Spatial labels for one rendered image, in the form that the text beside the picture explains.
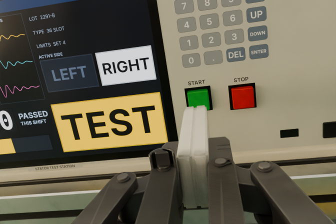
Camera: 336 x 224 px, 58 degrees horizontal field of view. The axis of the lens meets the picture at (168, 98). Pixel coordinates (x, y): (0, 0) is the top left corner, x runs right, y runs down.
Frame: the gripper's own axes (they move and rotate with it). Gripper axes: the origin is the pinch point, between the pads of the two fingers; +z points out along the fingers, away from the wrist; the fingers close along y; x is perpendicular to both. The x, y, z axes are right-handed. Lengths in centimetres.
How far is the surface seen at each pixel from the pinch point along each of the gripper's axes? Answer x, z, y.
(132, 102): 0.3, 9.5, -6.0
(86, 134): -2.3, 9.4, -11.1
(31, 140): -2.4, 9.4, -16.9
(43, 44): 6.6, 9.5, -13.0
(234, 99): -0.2, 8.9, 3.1
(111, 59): 4.5, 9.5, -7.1
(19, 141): -2.4, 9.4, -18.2
